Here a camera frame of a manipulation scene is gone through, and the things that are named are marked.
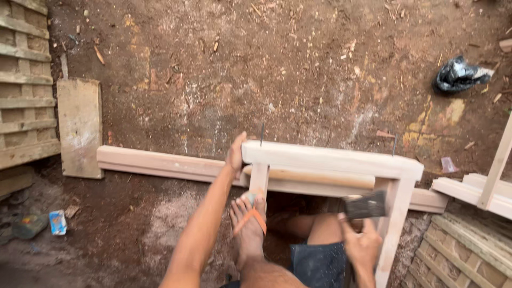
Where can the light wooden frame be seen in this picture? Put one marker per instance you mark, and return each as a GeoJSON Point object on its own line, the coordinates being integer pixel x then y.
{"type": "Point", "coordinates": [340, 188]}

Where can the clear plastic scrap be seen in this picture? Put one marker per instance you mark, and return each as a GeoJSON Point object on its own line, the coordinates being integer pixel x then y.
{"type": "Point", "coordinates": [448, 164]}

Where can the orange flip-flop sandal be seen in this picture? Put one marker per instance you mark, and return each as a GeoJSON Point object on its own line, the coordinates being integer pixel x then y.
{"type": "Point", "coordinates": [252, 214]}

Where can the long moulded wooden beam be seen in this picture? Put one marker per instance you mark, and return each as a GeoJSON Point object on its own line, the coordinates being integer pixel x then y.
{"type": "Point", "coordinates": [168, 164]}

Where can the person's right hand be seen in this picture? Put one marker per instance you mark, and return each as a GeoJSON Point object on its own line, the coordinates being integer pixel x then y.
{"type": "Point", "coordinates": [362, 246]}

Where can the black plastic bag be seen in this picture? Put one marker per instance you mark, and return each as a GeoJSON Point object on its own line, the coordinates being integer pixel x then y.
{"type": "Point", "coordinates": [460, 75]}

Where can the blue and white packet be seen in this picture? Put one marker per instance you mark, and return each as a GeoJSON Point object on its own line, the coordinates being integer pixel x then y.
{"type": "Point", "coordinates": [58, 222]}

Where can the green plastic container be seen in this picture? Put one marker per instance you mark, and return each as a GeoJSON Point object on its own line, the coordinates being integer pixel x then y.
{"type": "Point", "coordinates": [28, 226]}

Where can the flat wooden board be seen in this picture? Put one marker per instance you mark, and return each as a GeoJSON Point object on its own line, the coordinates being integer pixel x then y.
{"type": "Point", "coordinates": [80, 127]}

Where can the slatted wooden lattice panel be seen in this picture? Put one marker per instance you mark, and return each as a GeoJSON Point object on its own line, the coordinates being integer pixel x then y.
{"type": "Point", "coordinates": [460, 252]}

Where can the stacked wooden frame pieces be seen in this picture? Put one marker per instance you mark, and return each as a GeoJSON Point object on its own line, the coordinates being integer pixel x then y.
{"type": "Point", "coordinates": [478, 180]}

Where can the metal nail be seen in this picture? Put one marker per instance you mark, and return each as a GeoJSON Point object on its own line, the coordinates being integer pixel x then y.
{"type": "Point", "coordinates": [262, 134]}
{"type": "Point", "coordinates": [394, 144]}

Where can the person's left hand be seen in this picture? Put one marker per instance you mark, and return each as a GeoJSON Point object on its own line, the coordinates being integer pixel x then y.
{"type": "Point", "coordinates": [235, 155]}

